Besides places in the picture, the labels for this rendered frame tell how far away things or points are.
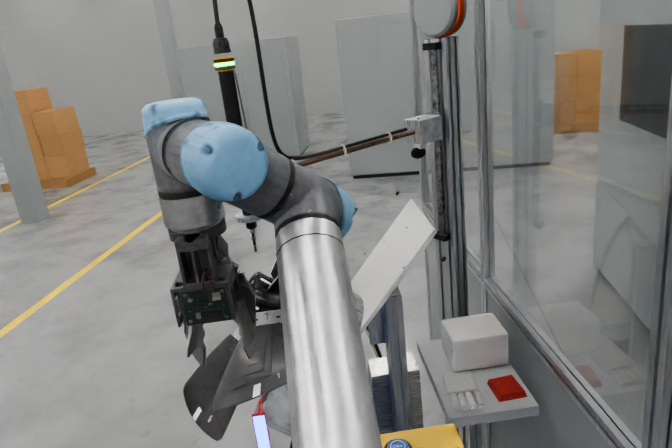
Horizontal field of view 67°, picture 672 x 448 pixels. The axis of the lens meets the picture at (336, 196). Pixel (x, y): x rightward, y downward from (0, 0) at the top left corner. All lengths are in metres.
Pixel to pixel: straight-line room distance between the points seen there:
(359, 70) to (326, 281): 6.19
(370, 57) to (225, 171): 6.17
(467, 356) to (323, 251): 1.12
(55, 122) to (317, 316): 8.95
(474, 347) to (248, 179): 1.18
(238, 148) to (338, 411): 0.25
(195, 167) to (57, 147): 9.00
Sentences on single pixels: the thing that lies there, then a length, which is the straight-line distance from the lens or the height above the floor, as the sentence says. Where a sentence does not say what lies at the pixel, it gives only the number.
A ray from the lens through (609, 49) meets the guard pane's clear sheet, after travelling 1.09.
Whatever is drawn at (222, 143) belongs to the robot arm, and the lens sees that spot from 0.49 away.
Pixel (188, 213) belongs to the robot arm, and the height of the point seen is 1.66.
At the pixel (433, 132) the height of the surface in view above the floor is 1.54.
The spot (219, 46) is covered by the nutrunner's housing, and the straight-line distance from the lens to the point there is 1.14.
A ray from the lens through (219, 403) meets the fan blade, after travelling 1.18.
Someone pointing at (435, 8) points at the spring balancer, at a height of 1.88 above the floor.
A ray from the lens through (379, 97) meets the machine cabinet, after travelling 6.67.
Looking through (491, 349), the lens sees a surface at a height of 0.92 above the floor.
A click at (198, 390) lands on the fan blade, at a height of 0.98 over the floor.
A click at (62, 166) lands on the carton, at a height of 0.33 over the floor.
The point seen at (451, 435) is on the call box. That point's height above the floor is 1.07.
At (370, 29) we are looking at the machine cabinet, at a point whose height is 1.89.
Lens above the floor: 1.83
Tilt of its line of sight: 17 degrees down
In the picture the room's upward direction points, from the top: 6 degrees counter-clockwise
